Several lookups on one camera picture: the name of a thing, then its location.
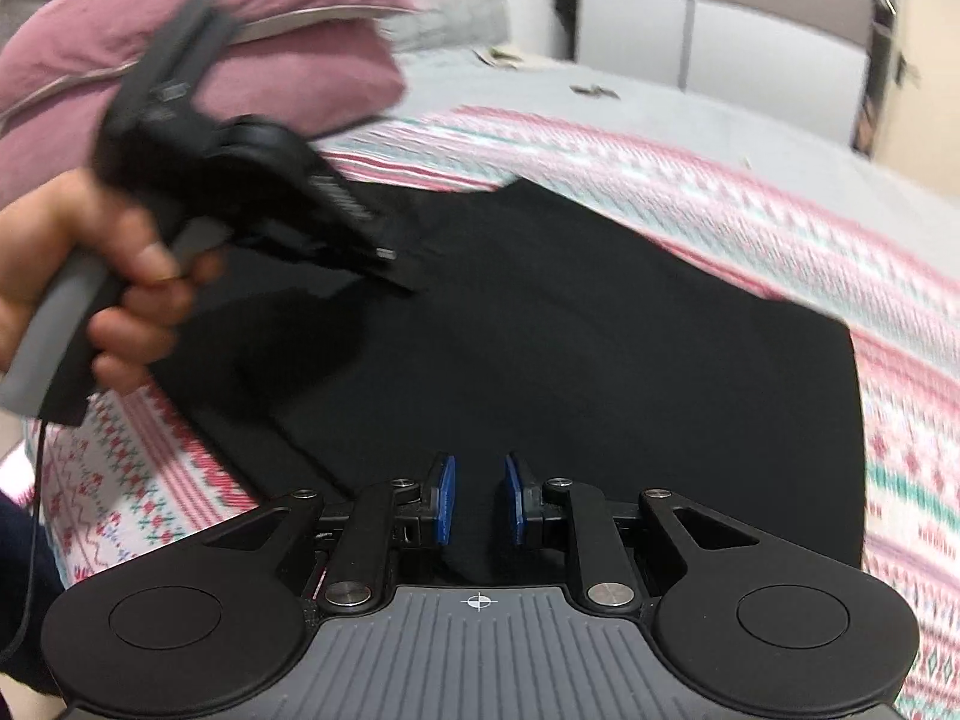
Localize small black object on bed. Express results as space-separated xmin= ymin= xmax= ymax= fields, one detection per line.
xmin=569 ymin=85 xmax=619 ymax=99

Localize lower pink pillow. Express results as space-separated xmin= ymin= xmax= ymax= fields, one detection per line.
xmin=2 ymin=21 xmax=407 ymax=205

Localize black pants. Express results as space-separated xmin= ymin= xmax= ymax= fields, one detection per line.
xmin=153 ymin=181 xmax=866 ymax=583

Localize cream door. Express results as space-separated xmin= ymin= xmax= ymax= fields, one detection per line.
xmin=874 ymin=0 xmax=958 ymax=199

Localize left hand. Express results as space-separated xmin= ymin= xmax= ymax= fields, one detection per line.
xmin=0 ymin=167 xmax=223 ymax=395

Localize beige cloth on bed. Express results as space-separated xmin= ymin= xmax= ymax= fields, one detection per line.
xmin=473 ymin=47 xmax=553 ymax=71

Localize patterned red green blanket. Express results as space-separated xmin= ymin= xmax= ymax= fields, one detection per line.
xmin=43 ymin=107 xmax=958 ymax=718

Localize white grey wardrobe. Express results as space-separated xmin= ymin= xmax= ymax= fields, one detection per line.
xmin=574 ymin=0 xmax=877 ymax=146

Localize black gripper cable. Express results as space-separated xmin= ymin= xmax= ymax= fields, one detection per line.
xmin=0 ymin=418 xmax=54 ymax=662

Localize grey bed sheet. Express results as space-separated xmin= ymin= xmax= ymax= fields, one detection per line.
xmin=374 ymin=44 xmax=960 ymax=212

